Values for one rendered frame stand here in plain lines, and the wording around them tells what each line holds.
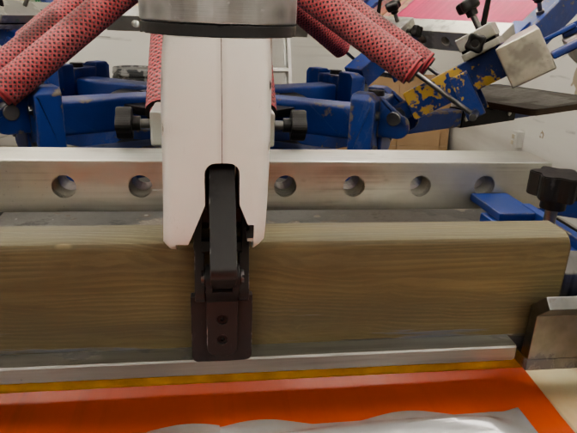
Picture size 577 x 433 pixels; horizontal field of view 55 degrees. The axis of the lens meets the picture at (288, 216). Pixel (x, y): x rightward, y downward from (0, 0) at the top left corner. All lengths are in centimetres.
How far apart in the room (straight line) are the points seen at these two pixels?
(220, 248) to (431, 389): 19
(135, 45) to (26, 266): 417
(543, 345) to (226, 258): 21
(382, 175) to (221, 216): 33
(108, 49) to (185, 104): 425
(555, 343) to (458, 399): 7
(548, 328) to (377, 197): 25
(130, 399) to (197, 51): 21
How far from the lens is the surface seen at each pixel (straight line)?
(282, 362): 32
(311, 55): 450
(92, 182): 54
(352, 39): 94
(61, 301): 32
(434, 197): 58
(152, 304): 31
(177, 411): 35
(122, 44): 447
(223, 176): 25
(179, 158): 25
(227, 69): 24
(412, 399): 37
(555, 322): 37
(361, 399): 36
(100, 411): 36
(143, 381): 35
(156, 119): 57
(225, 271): 24
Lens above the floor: 118
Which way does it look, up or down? 20 degrees down
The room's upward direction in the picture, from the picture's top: 2 degrees clockwise
